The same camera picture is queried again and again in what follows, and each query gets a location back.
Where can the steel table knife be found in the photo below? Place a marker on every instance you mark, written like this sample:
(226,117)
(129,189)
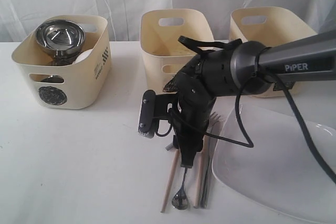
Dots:
(211,144)

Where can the white ceramic bowl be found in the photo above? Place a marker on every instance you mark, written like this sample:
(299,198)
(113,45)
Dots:
(82,56)

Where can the wooden chopstick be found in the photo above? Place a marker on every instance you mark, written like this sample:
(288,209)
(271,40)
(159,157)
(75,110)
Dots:
(200,172)
(170,181)

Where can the cream bin with square mark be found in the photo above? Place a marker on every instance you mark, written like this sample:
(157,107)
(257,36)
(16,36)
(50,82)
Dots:
(271,26)

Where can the steel fork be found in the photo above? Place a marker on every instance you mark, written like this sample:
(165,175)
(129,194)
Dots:
(214,118)

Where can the long steel spoon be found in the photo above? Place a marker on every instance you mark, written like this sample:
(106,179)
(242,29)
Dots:
(180,199)

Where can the steel mug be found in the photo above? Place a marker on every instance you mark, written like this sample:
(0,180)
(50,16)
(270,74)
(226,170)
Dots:
(53,79)

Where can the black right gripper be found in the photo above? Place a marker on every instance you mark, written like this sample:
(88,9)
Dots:
(187,112)

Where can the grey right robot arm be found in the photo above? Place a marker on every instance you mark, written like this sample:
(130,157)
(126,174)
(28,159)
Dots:
(241,68)

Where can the cream bin with triangle mark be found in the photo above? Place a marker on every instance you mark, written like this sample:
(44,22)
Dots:
(163,55)

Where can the cream bin with circle mark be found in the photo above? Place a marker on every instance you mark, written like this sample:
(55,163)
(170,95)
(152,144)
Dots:
(82,81)

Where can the stainless steel bowl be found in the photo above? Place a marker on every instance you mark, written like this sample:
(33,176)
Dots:
(60,39)

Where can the white rectangular plate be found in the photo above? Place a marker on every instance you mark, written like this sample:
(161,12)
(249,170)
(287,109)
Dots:
(279,172)

